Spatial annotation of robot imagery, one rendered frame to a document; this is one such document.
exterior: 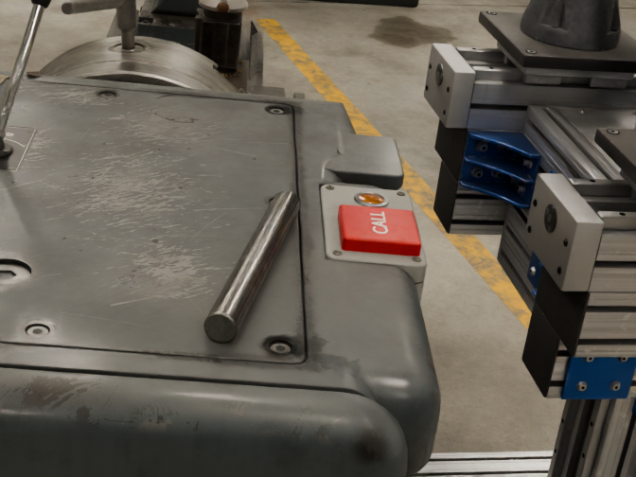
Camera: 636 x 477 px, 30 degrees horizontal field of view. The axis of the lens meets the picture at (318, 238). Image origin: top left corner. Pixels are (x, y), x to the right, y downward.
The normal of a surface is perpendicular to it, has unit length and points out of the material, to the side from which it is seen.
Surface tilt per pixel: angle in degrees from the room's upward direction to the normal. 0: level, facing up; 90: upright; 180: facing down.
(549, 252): 90
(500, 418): 0
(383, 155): 0
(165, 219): 0
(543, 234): 90
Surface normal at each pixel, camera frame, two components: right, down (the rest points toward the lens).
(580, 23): -0.05, 0.15
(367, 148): 0.11, -0.89
